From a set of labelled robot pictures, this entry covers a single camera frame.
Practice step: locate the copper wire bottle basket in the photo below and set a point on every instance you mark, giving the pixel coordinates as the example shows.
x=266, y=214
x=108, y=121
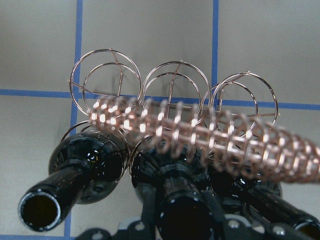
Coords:
x=236, y=143

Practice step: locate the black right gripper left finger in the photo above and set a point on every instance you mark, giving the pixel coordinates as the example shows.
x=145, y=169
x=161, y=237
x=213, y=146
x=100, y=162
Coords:
x=132, y=228

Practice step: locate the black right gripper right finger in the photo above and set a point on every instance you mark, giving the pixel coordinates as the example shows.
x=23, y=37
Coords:
x=226, y=226

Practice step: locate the dark wine bottle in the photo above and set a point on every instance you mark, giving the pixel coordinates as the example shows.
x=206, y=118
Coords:
x=176, y=189
x=261, y=202
x=83, y=169

